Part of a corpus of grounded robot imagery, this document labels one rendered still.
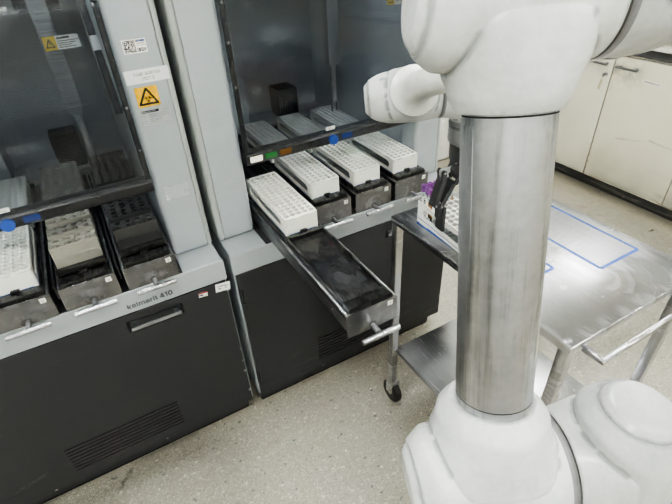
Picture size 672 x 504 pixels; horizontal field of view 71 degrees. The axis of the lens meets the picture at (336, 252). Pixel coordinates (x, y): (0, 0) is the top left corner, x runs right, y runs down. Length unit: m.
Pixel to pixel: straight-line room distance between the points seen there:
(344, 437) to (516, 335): 1.28
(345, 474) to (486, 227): 1.32
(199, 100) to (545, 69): 0.95
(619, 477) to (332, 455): 1.17
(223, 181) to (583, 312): 0.96
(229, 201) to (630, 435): 1.10
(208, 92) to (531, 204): 0.94
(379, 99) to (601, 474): 0.75
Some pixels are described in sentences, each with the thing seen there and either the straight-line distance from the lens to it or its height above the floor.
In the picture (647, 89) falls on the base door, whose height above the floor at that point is 0.68.
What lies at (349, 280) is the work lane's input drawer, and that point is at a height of 0.80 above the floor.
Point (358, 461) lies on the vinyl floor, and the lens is 1.76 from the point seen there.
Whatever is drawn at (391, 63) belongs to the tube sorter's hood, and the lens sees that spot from 1.51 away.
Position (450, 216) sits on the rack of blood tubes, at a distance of 1.26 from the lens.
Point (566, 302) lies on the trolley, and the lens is 1.14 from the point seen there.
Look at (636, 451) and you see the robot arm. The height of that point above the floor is 0.95.
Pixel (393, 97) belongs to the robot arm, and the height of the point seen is 1.22.
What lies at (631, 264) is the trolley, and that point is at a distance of 1.32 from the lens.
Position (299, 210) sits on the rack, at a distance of 1.31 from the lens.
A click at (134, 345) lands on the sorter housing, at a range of 1.49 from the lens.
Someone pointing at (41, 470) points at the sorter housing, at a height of 0.22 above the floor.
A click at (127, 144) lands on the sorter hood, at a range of 1.27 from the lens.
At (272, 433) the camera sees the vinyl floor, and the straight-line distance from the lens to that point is 1.85.
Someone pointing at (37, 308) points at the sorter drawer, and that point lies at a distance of 1.37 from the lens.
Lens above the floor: 1.53
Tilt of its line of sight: 36 degrees down
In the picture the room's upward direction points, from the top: 3 degrees counter-clockwise
